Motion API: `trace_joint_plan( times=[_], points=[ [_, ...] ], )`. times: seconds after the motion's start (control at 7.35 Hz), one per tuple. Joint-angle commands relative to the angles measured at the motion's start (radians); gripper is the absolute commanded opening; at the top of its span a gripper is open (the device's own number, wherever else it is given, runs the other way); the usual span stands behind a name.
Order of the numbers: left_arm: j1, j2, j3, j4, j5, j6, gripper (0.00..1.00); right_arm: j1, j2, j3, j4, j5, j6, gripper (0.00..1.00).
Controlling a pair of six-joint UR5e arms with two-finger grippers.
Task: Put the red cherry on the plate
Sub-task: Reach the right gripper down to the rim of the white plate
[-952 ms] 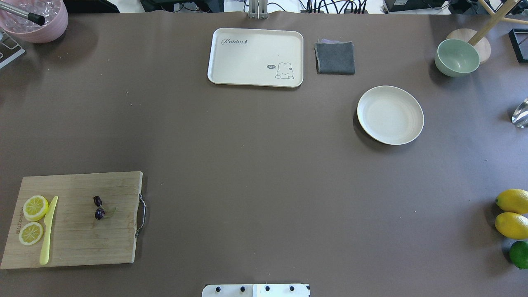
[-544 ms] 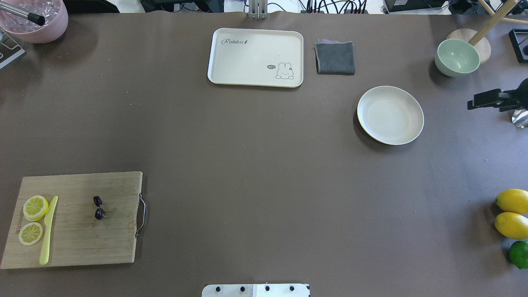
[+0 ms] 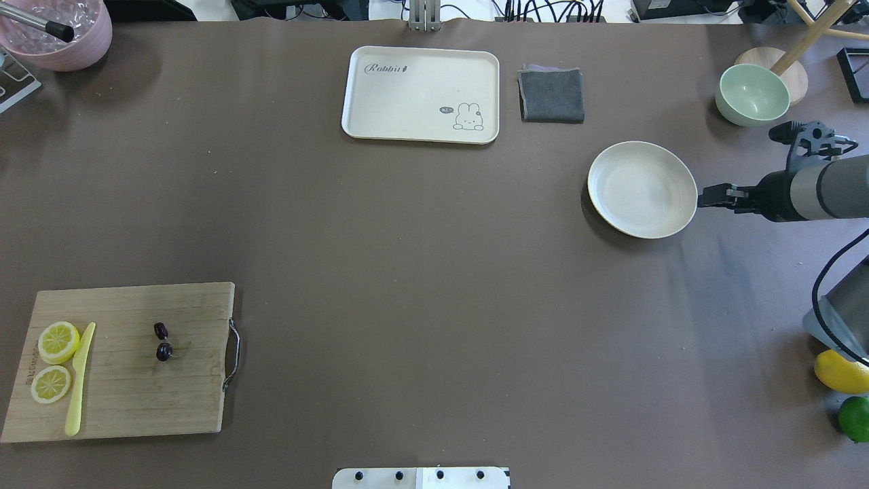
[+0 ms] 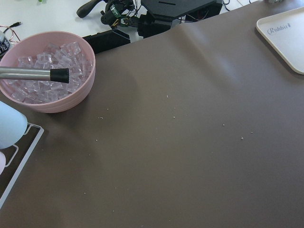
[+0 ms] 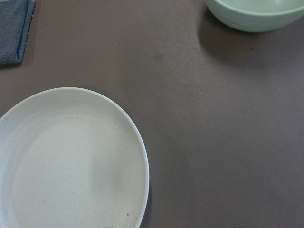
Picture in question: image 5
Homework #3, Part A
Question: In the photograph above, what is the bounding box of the green bowl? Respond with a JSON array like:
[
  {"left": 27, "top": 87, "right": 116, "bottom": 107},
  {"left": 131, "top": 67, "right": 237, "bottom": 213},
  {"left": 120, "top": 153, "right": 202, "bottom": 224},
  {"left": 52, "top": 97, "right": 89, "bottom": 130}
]
[{"left": 205, "top": 0, "right": 304, "bottom": 32}]

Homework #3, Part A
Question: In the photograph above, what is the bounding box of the cream round plate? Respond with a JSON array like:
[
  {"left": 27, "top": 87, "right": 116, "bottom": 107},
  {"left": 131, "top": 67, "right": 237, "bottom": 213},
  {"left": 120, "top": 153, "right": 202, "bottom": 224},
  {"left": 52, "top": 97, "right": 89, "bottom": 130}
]
[{"left": 0, "top": 87, "right": 150, "bottom": 228}]

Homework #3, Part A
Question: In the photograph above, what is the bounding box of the grey folded cloth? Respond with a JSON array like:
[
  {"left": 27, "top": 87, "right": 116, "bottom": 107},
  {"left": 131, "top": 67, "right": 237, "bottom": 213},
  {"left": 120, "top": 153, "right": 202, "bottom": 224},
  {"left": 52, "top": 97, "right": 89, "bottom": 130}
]
[{"left": 0, "top": 0, "right": 36, "bottom": 66}]

